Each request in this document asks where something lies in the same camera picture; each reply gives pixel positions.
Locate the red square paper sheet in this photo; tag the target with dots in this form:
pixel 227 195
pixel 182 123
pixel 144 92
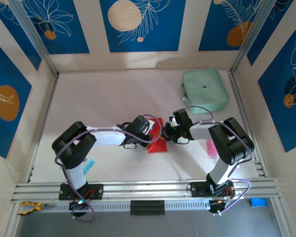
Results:
pixel 160 146

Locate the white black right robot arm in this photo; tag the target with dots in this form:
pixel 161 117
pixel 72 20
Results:
pixel 199 130

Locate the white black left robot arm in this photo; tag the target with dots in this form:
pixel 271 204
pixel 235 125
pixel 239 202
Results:
pixel 106 138

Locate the pink plastic packet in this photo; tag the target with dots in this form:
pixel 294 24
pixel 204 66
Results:
pixel 211 148

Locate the mint green zip pouch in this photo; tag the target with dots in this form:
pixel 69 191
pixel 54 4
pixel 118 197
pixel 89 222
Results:
pixel 204 89

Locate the blue white plastic packet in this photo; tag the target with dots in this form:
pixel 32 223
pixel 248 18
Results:
pixel 90 165

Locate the black right controller board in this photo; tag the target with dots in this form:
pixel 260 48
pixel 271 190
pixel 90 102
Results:
pixel 220 206

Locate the black controller board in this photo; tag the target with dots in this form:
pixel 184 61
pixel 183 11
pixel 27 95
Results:
pixel 79 203
pixel 220 206

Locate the black left controller board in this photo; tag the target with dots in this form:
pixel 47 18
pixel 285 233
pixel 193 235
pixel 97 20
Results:
pixel 79 203

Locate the blue sponge block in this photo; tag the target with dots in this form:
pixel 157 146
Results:
pixel 258 203

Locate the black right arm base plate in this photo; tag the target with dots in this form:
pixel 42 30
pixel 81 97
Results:
pixel 198 188

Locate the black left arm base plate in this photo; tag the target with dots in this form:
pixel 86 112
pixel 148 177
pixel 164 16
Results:
pixel 96 191

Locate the black ribbed bracket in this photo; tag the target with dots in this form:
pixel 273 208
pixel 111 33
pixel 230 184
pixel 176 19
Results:
pixel 147 208

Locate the aluminium table side rail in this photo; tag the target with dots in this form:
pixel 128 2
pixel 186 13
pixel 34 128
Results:
pixel 43 128
pixel 246 111

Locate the aluminium corner post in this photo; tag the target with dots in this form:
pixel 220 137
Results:
pixel 32 37
pixel 251 37

